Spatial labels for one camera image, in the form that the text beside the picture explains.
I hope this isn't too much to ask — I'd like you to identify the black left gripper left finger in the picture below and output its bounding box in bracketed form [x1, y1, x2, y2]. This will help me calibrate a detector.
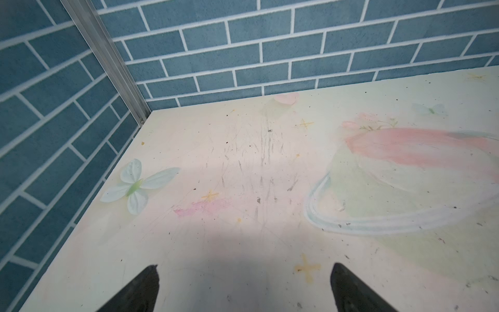
[98, 265, 160, 312]

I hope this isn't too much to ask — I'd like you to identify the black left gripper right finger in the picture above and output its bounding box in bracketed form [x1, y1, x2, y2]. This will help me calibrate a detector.
[330, 263, 397, 312]

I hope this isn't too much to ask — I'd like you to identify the aluminium corner post left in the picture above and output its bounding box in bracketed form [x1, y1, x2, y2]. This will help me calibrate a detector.
[61, 0, 151, 127]

